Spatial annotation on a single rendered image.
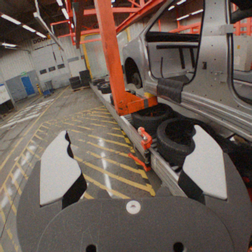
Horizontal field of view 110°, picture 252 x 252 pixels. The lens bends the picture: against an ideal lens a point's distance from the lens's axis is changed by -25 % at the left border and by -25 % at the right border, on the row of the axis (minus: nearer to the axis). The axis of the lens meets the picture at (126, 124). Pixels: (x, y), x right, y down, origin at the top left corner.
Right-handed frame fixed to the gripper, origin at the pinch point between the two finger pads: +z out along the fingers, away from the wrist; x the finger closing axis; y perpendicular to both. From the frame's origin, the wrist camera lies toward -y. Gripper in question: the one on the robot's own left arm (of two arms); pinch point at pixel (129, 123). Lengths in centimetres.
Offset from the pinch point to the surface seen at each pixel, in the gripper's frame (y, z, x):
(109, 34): -43, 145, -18
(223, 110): 25, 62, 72
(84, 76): 44, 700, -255
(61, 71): -9, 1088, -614
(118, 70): 1, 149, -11
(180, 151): 67, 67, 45
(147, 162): 97, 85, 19
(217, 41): -24, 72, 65
